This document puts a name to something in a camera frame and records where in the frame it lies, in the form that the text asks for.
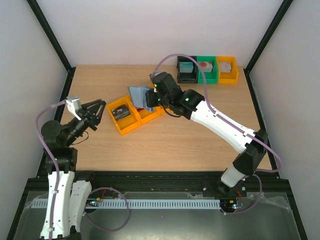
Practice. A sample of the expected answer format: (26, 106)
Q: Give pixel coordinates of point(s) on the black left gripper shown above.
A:
(88, 115)

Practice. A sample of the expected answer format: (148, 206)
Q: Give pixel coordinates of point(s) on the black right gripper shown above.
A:
(151, 98)

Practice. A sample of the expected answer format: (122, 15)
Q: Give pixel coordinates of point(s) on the blue card holder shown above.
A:
(138, 97)

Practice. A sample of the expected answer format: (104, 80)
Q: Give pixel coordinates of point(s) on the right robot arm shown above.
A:
(251, 145)

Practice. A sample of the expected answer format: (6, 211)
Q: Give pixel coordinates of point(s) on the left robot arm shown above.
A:
(67, 191)

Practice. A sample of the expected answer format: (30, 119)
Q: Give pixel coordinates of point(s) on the yellow bin with red cards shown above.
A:
(145, 116)

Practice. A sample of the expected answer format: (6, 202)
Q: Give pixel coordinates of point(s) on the black credit card stack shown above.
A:
(120, 112)

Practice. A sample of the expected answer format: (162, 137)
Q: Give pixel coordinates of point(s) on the teal card deck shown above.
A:
(186, 67)

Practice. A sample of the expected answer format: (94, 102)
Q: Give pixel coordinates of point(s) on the grey card deck in green bin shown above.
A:
(206, 66)

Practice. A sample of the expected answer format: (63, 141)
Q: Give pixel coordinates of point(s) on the black storage bin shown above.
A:
(188, 78)

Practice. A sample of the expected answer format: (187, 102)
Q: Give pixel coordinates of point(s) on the green storage bin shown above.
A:
(212, 77)

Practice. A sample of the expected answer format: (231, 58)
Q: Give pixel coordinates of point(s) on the orange storage bin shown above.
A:
(233, 76)

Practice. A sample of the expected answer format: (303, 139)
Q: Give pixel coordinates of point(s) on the grey deck in orange bin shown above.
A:
(225, 67)

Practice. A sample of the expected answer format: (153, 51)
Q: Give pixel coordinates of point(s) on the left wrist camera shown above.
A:
(73, 104)

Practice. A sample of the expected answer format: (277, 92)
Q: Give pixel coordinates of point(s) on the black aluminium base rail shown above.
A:
(205, 182)

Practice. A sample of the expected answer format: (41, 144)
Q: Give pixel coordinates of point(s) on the black frame post left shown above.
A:
(42, 20)

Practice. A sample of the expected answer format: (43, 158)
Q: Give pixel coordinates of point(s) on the black frame post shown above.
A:
(276, 20)
(42, 20)

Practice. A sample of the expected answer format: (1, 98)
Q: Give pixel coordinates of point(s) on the light blue cable duct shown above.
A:
(166, 204)

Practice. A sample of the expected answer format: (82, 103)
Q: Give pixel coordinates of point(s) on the black frame post right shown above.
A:
(276, 20)

